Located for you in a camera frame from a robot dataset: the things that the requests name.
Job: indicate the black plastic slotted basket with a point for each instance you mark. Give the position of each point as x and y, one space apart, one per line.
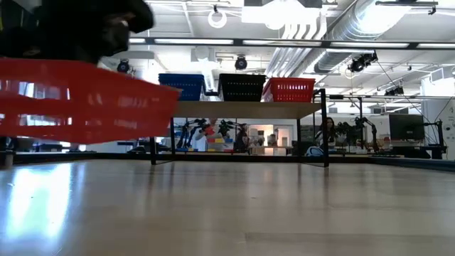
241 78
241 91
241 75

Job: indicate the black background robot arm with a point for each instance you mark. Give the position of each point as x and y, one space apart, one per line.
192 129
368 126

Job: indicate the wooden shelf with black legs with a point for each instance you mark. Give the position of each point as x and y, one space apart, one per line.
249 109

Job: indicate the overhead LED light bar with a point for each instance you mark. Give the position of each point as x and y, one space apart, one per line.
238 42

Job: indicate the person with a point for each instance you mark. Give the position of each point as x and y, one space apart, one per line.
328 133

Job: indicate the black ceiling spotlight cluster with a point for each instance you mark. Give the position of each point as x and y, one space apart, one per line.
360 63

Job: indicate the black ceiling track light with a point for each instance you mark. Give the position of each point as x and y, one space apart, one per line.
405 3

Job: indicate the black background monitor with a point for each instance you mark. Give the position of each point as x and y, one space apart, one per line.
406 127

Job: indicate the round black ceiling camera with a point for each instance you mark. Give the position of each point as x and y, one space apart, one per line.
241 63
123 66

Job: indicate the black aluminium table frame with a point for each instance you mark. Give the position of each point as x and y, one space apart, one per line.
231 157

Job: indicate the silver ceiling air duct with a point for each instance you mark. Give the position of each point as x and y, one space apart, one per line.
355 25

